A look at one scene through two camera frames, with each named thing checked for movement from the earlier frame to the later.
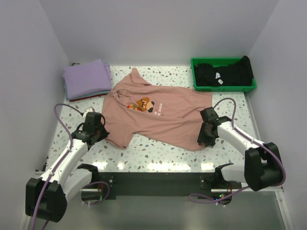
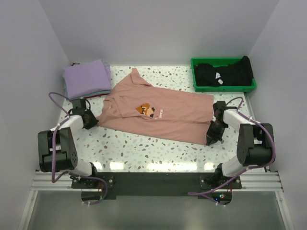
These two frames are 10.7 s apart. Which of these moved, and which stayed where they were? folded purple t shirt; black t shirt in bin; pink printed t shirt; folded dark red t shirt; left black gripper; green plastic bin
Moved: left black gripper; pink printed t shirt
Stayed: green plastic bin; folded dark red t shirt; folded purple t shirt; black t shirt in bin
